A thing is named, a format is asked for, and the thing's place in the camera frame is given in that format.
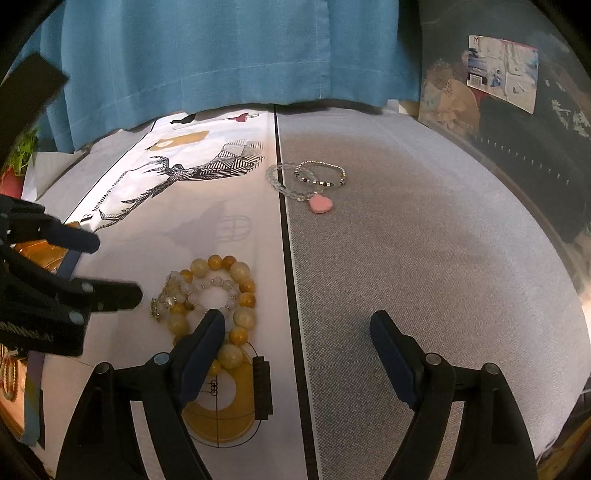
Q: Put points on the grey white printed tablecloth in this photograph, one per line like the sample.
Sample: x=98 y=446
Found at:
x=415 y=254

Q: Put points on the green plant in red pot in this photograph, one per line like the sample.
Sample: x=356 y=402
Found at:
x=23 y=152

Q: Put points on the printed card label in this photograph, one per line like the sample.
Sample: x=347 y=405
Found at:
x=503 y=69

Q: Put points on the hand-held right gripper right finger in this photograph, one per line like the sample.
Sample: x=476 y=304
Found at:
x=397 y=360

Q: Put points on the blue curtain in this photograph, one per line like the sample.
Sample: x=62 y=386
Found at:
x=231 y=46

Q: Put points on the clear bag of dark clothes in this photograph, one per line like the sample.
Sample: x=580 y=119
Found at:
x=508 y=152

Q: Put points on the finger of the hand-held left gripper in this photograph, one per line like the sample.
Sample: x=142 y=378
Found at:
x=111 y=295
x=74 y=240

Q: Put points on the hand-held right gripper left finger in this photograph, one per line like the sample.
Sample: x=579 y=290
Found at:
x=203 y=355

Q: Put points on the orange metal tray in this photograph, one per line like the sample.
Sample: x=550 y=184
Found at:
x=37 y=256

